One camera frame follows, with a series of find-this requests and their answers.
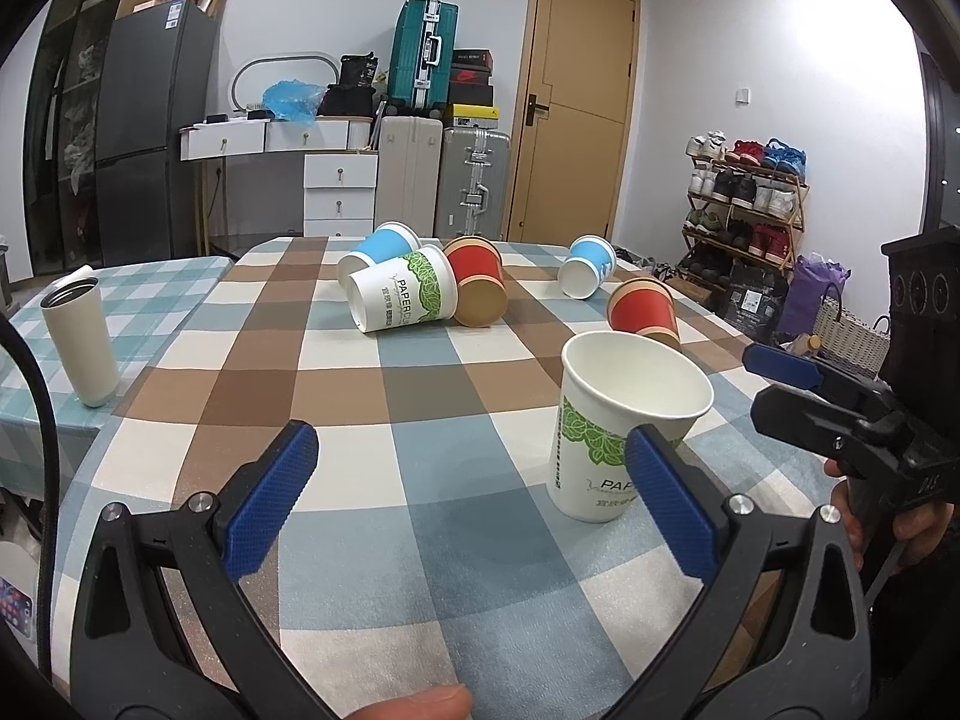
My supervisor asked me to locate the red paper cup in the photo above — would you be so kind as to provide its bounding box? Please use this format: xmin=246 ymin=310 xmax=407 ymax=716
xmin=444 ymin=236 xmax=508 ymax=328
xmin=607 ymin=277 xmax=680 ymax=349

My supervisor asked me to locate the purple bag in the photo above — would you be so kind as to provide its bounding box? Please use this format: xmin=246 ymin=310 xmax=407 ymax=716
xmin=776 ymin=254 xmax=851 ymax=340

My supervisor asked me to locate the stack of shoe boxes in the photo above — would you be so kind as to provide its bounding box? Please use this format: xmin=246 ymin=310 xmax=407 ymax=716
xmin=446 ymin=49 xmax=500 ymax=130

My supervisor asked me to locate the blue paper cup right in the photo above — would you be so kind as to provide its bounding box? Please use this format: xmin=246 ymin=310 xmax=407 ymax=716
xmin=558 ymin=234 xmax=617 ymax=299

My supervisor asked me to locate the beige tumbler mug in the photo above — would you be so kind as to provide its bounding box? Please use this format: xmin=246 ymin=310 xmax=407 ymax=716
xmin=41 ymin=265 xmax=121 ymax=408

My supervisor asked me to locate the dark glass cabinet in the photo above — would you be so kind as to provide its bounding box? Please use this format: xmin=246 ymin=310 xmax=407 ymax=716
xmin=23 ymin=0 xmax=121 ymax=275

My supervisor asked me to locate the red paper cup near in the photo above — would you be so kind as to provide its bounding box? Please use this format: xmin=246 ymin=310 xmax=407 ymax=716
xmin=607 ymin=277 xmax=680 ymax=349

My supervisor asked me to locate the blue paper cup left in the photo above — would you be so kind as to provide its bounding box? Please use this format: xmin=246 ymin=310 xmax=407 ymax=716
xmin=337 ymin=221 xmax=421 ymax=288

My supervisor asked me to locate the teal suitcase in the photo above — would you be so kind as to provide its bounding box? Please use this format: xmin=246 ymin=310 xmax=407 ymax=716
xmin=386 ymin=0 xmax=459 ymax=119

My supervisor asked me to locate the person right hand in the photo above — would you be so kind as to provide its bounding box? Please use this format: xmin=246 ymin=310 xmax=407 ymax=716
xmin=823 ymin=460 xmax=955 ymax=569

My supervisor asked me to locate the wooden door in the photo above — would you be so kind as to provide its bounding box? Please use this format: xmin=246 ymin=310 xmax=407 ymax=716
xmin=503 ymin=0 xmax=641 ymax=245

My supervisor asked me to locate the white desk with drawers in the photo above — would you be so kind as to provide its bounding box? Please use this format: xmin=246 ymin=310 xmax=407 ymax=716
xmin=179 ymin=117 xmax=377 ymax=259

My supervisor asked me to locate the silver suitcase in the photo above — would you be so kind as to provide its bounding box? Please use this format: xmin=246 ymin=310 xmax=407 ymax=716
xmin=434 ymin=127 xmax=509 ymax=241

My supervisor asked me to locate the beige suitcase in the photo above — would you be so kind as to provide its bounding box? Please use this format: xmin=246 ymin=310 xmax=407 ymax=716
xmin=374 ymin=115 xmax=443 ymax=238

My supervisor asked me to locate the woven basket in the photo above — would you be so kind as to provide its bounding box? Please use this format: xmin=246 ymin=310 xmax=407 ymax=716
xmin=812 ymin=293 xmax=890 ymax=379

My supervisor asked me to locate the blue paper cup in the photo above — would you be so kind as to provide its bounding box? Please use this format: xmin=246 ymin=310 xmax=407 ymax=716
xmin=558 ymin=234 xmax=617 ymax=299
xmin=337 ymin=221 xmax=421 ymax=288

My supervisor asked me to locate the person left hand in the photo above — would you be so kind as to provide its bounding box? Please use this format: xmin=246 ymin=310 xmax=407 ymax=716
xmin=348 ymin=684 xmax=473 ymax=720

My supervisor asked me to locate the wooden shoe rack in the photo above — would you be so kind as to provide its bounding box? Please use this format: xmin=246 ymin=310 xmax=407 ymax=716
xmin=679 ymin=130 xmax=809 ymax=294

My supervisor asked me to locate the black cable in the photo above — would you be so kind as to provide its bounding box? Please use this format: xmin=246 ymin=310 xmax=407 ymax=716
xmin=0 ymin=313 xmax=62 ymax=685

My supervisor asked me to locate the black bag on desk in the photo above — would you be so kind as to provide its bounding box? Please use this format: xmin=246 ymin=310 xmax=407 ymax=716
xmin=319 ymin=52 xmax=379 ymax=117

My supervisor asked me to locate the red paper cup far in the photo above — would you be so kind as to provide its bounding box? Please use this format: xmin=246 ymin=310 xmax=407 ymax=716
xmin=444 ymin=236 xmax=508 ymax=328

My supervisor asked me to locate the white drawer cabinet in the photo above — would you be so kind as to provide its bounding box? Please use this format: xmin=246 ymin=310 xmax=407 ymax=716
xmin=302 ymin=151 xmax=377 ymax=238

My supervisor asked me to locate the smartphone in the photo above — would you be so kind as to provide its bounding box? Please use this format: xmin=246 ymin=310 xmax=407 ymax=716
xmin=0 ymin=578 xmax=34 ymax=640

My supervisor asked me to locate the plaid tablecloth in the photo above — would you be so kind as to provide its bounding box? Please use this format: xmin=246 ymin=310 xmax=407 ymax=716
xmin=0 ymin=234 xmax=835 ymax=720

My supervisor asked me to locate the white green paper cup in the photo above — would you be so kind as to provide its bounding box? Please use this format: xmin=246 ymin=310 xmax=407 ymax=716
xmin=547 ymin=330 xmax=715 ymax=523
xmin=345 ymin=244 xmax=459 ymax=333

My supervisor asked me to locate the blue plastic bag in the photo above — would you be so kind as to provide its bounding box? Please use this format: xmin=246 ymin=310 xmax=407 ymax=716
xmin=262 ymin=80 xmax=325 ymax=124

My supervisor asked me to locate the black refrigerator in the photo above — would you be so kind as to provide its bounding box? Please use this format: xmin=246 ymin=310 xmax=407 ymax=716
xmin=94 ymin=0 xmax=217 ymax=266

